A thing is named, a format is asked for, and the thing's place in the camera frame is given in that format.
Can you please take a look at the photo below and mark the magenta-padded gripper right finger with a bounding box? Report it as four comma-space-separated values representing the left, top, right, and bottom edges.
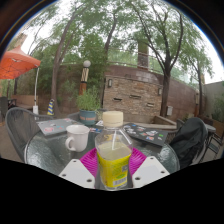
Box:
129, 148, 171, 189

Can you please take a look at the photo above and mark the dark patio chairs group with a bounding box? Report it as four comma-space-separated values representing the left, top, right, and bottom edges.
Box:
0, 96, 17, 116

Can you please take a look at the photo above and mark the potted plant in blue pot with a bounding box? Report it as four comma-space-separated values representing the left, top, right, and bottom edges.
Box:
75, 87, 101, 127

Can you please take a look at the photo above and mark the clear bottle with yellow label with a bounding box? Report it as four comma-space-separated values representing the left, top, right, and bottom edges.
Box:
94, 110, 134, 191

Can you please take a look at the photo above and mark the grey laptop with stickers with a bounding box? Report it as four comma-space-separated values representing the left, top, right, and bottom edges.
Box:
36, 117, 79, 137

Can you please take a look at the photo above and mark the lamp post with globe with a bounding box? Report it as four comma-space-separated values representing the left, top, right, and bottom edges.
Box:
78, 59, 92, 96

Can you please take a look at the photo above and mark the white ceramic mug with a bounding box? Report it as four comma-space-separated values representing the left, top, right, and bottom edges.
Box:
64, 124, 91, 153

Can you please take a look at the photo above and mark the orange canopy tent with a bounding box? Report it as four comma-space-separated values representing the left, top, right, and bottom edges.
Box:
0, 45, 42, 80

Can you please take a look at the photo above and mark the black laptop with stickers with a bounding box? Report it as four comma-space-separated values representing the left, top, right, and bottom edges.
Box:
122, 122, 169, 148

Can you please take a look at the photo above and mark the black backpack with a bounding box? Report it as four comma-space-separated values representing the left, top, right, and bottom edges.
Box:
169, 117, 209, 170

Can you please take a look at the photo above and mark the blue yellow striped cone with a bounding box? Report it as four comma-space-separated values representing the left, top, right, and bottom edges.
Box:
46, 98, 55, 117

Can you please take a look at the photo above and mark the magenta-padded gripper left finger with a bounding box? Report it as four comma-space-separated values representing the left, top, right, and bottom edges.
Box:
58, 147, 99, 189

